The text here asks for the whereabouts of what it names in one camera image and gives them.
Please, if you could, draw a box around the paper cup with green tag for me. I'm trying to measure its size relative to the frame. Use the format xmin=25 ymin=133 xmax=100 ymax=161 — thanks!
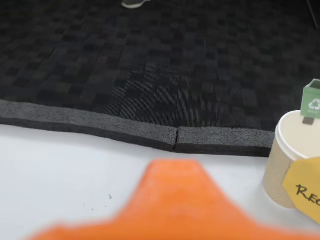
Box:
xmin=262 ymin=109 xmax=320 ymax=210

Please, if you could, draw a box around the yellow welcome paper sign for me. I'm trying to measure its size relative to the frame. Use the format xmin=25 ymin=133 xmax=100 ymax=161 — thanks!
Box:
xmin=282 ymin=156 xmax=320 ymax=225

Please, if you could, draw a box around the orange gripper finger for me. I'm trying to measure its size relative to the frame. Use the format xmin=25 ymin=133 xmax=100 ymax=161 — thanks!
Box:
xmin=24 ymin=158 xmax=320 ymax=240

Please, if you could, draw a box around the black foam border strip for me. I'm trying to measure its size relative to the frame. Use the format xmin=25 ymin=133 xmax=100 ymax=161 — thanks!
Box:
xmin=0 ymin=99 xmax=180 ymax=153

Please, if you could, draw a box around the green recycling bin tag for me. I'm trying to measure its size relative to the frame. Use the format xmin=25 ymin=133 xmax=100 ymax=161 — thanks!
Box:
xmin=299 ymin=78 xmax=320 ymax=125

